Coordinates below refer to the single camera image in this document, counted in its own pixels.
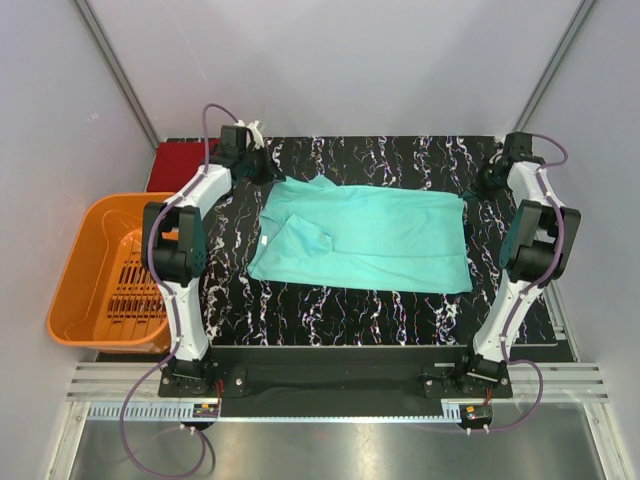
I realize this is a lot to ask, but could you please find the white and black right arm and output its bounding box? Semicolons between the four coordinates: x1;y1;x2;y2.
451;131;581;398

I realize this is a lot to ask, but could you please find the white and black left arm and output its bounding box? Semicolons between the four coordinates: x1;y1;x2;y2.
141;121;284;397

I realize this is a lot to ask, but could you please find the teal t shirt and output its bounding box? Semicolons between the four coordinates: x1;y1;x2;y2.
248;175;472;294

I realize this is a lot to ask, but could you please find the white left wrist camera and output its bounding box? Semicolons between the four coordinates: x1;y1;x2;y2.
235;120;265;150

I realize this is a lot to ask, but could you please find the folded red t shirt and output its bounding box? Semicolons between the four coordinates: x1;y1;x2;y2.
146;139;204;193

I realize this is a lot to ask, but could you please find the orange plastic laundry basket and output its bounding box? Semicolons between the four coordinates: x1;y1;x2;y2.
47;192;171;354

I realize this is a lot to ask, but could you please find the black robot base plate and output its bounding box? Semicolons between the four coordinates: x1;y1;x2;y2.
165;346;512;413

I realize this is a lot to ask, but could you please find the grey slotted cable duct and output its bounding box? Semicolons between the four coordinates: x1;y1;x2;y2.
88;401;461;424

